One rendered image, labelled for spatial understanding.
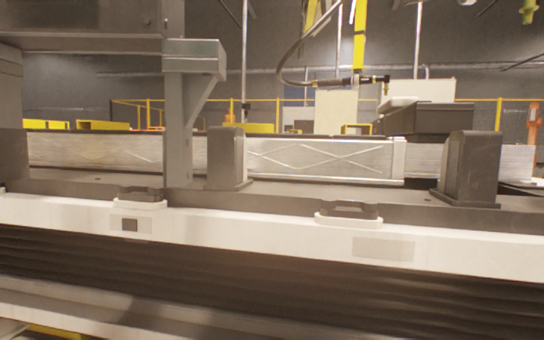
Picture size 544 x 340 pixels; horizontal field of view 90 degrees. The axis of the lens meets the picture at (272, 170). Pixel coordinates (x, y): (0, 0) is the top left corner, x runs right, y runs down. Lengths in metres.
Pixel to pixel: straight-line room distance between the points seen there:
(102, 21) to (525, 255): 0.62
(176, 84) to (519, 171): 0.96
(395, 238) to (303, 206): 0.17
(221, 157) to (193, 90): 0.38
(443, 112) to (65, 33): 0.84
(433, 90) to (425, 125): 4.88
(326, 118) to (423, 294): 4.78
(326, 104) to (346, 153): 4.84
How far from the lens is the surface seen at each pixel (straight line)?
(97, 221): 0.71
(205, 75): 0.21
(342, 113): 5.52
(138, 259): 1.10
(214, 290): 1.00
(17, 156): 0.29
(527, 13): 1.09
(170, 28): 0.23
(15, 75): 0.30
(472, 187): 0.60
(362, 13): 1.84
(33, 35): 0.26
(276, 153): 0.72
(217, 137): 0.59
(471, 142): 0.59
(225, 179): 0.59
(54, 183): 0.84
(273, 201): 0.56
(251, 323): 1.00
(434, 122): 0.89
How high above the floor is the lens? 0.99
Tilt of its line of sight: 6 degrees down
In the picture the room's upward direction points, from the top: 1 degrees clockwise
